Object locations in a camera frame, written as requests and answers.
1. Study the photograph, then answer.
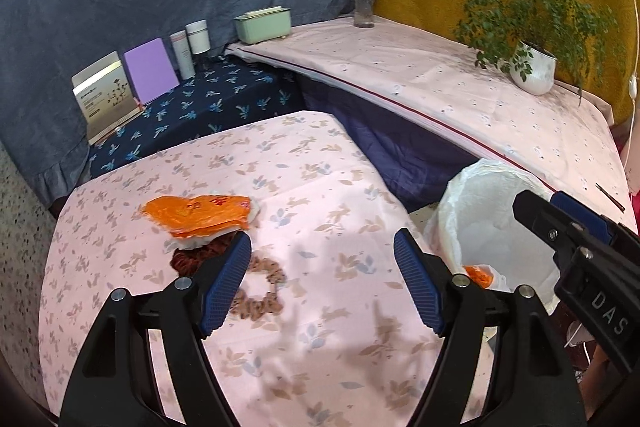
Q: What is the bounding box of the orange plastic bag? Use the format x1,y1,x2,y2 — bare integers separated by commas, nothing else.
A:
463,265,495,289
142,195,259,239

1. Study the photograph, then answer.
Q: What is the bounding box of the dark red velvet scrunchie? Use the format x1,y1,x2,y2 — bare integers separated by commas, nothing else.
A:
170,232,236,277

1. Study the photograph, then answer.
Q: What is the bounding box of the small crumpled white tissue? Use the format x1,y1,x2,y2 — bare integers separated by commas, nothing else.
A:
165,198,260,251

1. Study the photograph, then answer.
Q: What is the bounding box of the round bin white liner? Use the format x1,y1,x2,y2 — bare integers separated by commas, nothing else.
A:
422,159,560,313

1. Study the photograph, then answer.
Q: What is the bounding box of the pink floral round tablecloth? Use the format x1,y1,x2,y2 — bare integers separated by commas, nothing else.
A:
39,112,440,426

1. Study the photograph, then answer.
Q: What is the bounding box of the dark purple hanging cloth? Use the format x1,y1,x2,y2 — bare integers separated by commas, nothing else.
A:
299,76,478,212

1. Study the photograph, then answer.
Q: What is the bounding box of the pale pink printed table cover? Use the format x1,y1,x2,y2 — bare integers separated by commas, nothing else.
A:
226,17,637,229

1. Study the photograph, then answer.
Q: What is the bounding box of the green plant white pot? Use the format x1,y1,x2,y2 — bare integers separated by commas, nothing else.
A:
454,0,626,87

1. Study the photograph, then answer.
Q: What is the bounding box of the navy floral cloth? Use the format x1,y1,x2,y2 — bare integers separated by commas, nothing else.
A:
89,55,306,179

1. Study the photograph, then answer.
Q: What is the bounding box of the white gold gift box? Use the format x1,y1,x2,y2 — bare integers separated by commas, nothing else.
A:
72,51,142,145

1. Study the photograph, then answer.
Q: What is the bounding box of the white cosmetic tube bottle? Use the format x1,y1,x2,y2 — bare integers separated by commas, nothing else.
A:
169,30,195,80

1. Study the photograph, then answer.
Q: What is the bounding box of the white cosmetic jar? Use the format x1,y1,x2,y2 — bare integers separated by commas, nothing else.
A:
186,20,210,55

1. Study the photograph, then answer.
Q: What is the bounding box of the mint green tissue box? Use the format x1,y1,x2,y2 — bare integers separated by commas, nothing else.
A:
234,5,292,44

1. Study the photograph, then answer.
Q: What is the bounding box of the white lamp cord switch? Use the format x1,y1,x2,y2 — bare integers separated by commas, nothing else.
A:
619,0,640,168

